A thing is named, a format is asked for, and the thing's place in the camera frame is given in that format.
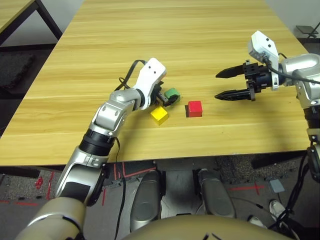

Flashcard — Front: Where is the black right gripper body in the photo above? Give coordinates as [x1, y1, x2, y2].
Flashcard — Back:
[246, 65, 273, 93]

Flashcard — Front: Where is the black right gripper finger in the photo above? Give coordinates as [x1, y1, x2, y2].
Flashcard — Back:
[214, 81, 256, 102]
[215, 59, 260, 79]

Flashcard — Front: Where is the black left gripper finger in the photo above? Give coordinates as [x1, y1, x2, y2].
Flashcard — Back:
[163, 94, 181, 108]

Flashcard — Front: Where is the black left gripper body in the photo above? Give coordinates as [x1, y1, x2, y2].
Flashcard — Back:
[151, 81, 168, 107]

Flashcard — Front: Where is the green wooden block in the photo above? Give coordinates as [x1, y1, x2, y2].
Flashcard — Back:
[164, 87, 182, 106]

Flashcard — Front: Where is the yellow wooden block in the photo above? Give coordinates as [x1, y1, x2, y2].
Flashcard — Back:
[150, 106, 169, 126]

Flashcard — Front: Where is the red wooden block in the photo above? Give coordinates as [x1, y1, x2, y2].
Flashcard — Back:
[187, 100, 203, 118]

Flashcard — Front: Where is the grey square floor pad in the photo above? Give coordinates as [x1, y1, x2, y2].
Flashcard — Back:
[268, 178, 286, 194]

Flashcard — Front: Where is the grey robot right leg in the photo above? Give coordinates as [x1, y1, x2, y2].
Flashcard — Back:
[197, 168, 237, 220]

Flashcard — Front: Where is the grey robot leg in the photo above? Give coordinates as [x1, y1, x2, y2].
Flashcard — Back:
[197, 168, 237, 220]
[129, 169, 162, 232]

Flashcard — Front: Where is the grey robot left leg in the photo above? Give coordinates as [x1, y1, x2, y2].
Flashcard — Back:
[129, 169, 162, 232]

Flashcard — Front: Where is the white sneaker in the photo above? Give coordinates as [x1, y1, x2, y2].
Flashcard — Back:
[269, 199, 286, 222]
[247, 215, 268, 230]

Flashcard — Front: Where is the beige robot torso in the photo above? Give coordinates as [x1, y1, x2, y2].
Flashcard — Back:
[122, 214, 293, 240]

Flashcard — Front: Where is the black foam mat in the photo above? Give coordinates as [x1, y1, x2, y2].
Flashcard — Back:
[0, 52, 36, 90]

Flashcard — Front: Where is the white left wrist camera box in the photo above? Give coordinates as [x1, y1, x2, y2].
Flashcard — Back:
[132, 57, 168, 111]

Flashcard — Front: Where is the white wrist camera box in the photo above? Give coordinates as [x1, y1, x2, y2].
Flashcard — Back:
[247, 29, 280, 91]
[132, 57, 168, 111]

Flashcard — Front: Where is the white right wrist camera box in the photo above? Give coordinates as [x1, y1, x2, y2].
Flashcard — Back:
[247, 29, 280, 91]

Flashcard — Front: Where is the black left wrist camera cable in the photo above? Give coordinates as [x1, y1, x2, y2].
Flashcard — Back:
[114, 59, 148, 92]

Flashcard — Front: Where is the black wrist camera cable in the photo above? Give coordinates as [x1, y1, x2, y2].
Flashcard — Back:
[114, 59, 148, 92]
[261, 52, 320, 85]

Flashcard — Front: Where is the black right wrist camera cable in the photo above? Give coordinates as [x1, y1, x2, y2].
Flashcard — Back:
[261, 52, 320, 85]

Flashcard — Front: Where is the black work table frame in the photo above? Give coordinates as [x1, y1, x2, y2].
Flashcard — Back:
[0, 151, 311, 180]

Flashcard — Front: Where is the thin black hanging cable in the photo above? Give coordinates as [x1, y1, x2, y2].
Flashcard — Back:
[113, 136, 127, 240]

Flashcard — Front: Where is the black cable bundle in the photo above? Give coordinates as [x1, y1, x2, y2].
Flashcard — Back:
[268, 149, 320, 240]

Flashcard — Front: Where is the wooden table with black frame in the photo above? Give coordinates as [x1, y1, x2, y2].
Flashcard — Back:
[0, 0, 63, 53]

